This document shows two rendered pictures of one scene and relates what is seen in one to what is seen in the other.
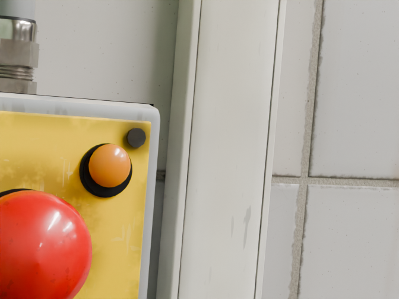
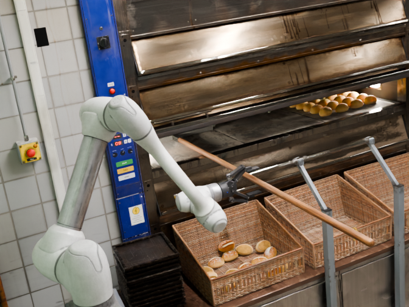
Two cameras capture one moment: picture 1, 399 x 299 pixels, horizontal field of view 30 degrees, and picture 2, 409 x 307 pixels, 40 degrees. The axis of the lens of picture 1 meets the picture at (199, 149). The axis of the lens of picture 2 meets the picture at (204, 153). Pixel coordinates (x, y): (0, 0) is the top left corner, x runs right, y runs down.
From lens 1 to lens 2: 2.54 m
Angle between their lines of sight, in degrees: 15
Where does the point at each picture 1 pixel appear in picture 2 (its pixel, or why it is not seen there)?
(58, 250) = (32, 153)
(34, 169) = (30, 147)
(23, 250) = (30, 153)
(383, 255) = (72, 142)
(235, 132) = (48, 136)
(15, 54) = (26, 138)
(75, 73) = (32, 135)
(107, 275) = (37, 153)
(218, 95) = (46, 134)
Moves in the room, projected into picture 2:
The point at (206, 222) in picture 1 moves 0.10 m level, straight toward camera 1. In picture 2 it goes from (48, 145) to (42, 151)
